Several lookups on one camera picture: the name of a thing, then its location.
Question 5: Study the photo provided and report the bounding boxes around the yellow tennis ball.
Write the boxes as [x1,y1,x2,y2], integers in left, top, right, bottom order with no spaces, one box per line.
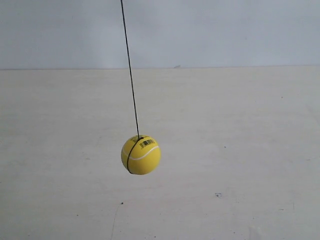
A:
[120,135,161,175]

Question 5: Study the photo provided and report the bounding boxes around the black hanging string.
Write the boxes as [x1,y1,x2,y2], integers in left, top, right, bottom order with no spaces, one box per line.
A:
[120,0,141,138]

